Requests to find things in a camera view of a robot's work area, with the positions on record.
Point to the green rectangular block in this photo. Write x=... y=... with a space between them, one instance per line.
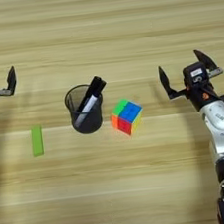
x=37 y=141

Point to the multicoloured puzzle cube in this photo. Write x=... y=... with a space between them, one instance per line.
x=127 y=116

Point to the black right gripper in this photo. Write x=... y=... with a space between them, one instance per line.
x=205 y=96

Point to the black mesh pen cup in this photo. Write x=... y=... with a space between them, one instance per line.
x=88 y=121

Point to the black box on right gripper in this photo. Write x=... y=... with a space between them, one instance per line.
x=195 y=73

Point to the black and white marker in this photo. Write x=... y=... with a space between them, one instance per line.
x=93 y=92

